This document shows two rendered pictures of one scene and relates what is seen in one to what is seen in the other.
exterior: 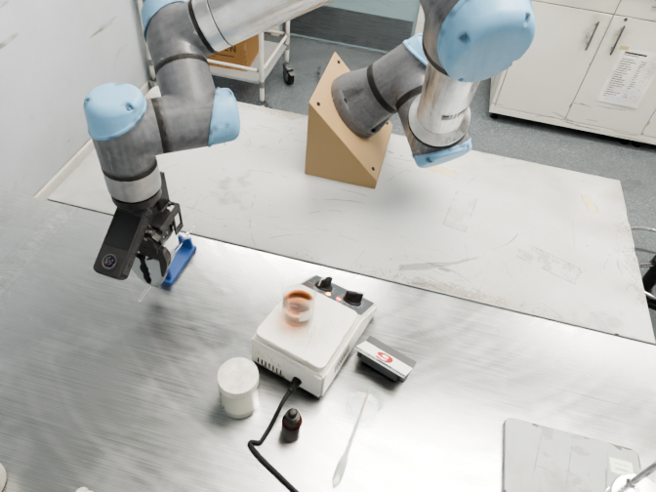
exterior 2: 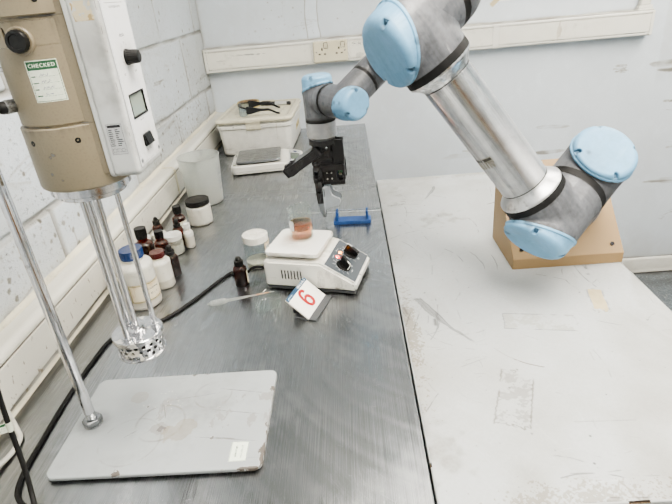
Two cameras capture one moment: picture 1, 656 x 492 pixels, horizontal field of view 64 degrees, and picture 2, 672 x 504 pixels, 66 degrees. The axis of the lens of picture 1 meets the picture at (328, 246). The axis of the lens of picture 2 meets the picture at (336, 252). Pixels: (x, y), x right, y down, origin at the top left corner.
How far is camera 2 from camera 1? 1.10 m
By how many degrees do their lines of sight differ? 67
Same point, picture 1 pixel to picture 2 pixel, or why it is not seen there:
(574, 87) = not seen: outside the picture
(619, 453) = (254, 450)
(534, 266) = (497, 384)
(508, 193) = (619, 353)
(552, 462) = (237, 400)
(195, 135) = (327, 104)
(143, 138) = (311, 97)
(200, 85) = (348, 81)
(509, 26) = (371, 27)
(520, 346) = (365, 379)
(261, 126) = not seen: hidden behind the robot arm
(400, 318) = (358, 307)
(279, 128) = not seen: hidden behind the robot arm
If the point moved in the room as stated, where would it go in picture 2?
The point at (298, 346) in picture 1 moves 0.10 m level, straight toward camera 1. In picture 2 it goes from (279, 241) to (232, 249)
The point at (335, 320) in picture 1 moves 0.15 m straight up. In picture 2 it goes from (305, 248) to (297, 180)
